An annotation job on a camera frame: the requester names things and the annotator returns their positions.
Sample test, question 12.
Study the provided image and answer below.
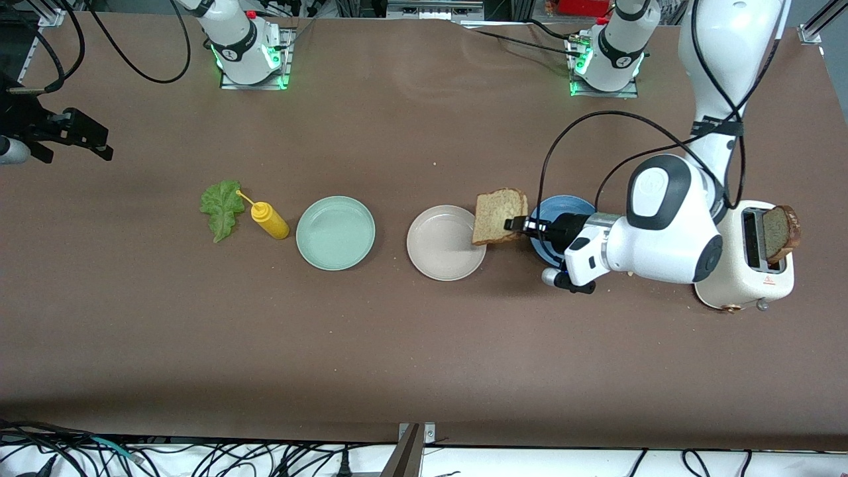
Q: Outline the brown bread slice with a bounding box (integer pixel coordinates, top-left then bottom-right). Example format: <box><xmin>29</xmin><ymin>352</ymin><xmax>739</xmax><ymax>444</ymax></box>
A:
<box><xmin>472</xmin><ymin>188</ymin><xmax>529</xmax><ymax>246</ymax></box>
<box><xmin>762</xmin><ymin>205</ymin><xmax>802</xmax><ymax>264</ymax></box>

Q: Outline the green lettuce leaf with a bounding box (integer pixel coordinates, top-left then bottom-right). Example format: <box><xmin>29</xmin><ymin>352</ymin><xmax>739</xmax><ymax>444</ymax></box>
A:
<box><xmin>199</xmin><ymin>180</ymin><xmax>246</xmax><ymax>244</ymax></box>

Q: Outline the yellow mustard squeeze bottle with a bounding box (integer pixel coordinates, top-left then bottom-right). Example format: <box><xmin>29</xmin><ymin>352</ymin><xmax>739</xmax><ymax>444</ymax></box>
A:
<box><xmin>236</xmin><ymin>190</ymin><xmax>290</xmax><ymax>240</ymax></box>

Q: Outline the blue plate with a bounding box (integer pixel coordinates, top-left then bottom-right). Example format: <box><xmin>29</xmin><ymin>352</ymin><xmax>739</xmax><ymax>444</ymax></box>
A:
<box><xmin>528</xmin><ymin>195</ymin><xmax>597</xmax><ymax>266</ymax></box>

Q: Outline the beige plate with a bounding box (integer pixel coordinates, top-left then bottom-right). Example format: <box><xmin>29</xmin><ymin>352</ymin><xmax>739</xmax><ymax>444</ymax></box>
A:
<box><xmin>406</xmin><ymin>205</ymin><xmax>488</xmax><ymax>282</ymax></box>

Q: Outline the mint green plate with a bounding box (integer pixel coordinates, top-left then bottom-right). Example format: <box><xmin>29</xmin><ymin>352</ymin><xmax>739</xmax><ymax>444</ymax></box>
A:
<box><xmin>295</xmin><ymin>195</ymin><xmax>376</xmax><ymax>272</ymax></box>

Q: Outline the cream white toaster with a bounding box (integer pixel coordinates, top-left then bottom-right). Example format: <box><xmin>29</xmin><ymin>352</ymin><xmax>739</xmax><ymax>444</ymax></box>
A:
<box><xmin>692</xmin><ymin>200</ymin><xmax>796</xmax><ymax>312</ymax></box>

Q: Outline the red box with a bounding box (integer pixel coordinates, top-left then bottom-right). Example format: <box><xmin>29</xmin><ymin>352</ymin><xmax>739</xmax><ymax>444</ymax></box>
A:
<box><xmin>547</xmin><ymin>0</ymin><xmax>611</xmax><ymax>17</ymax></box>

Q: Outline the grey metal device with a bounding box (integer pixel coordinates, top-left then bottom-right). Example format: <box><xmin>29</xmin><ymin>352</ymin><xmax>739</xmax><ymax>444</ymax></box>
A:
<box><xmin>386</xmin><ymin>0</ymin><xmax>486</xmax><ymax>21</ymax></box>

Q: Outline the grey metal bar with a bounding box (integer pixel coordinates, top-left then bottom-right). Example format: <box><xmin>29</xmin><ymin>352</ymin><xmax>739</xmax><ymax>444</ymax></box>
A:
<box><xmin>380</xmin><ymin>424</ymin><xmax>423</xmax><ymax>477</ymax></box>

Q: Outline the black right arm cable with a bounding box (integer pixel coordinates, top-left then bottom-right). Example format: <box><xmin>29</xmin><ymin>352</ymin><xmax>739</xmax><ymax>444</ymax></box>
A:
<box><xmin>10</xmin><ymin>0</ymin><xmax>193</xmax><ymax>99</ymax></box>

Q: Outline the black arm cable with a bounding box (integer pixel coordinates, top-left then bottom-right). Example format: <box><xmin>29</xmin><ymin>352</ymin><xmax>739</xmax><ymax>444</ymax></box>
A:
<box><xmin>540</xmin><ymin>0</ymin><xmax>786</xmax><ymax>229</ymax></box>
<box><xmin>10</xmin><ymin>0</ymin><xmax>193</xmax><ymax>99</ymax></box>

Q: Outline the aluminium frame profile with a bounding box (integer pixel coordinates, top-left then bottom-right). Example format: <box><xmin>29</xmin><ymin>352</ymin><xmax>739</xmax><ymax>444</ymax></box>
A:
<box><xmin>798</xmin><ymin>0</ymin><xmax>848</xmax><ymax>45</ymax></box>
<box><xmin>26</xmin><ymin>0</ymin><xmax>67</xmax><ymax>27</ymax></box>

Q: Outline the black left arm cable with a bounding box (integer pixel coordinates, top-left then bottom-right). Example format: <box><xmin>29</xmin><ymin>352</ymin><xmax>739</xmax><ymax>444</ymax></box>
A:
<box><xmin>540</xmin><ymin>0</ymin><xmax>786</xmax><ymax>229</ymax></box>

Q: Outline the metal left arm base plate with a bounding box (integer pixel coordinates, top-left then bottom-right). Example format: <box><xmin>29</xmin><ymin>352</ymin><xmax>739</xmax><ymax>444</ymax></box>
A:
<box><xmin>568</xmin><ymin>36</ymin><xmax>640</xmax><ymax>99</ymax></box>

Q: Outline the black cable on table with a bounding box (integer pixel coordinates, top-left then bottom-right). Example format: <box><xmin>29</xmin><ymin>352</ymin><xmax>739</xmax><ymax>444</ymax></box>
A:
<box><xmin>464</xmin><ymin>26</ymin><xmax>584</xmax><ymax>59</ymax></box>

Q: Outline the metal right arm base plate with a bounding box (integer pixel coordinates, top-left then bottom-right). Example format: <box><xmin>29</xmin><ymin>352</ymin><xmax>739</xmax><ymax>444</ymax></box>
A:
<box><xmin>220</xmin><ymin>26</ymin><xmax>292</xmax><ymax>90</ymax></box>

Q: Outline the silver corner bracket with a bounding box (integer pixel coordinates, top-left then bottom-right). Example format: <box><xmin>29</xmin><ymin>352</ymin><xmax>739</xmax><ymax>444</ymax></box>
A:
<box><xmin>397</xmin><ymin>423</ymin><xmax>436</xmax><ymax>446</ymax></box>

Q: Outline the teal cable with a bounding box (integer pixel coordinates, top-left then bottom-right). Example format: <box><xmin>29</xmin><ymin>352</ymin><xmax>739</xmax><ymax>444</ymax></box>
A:
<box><xmin>89</xmin><ymin>436</ymin><xmax>143</xmax><ymax>462</ymax></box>

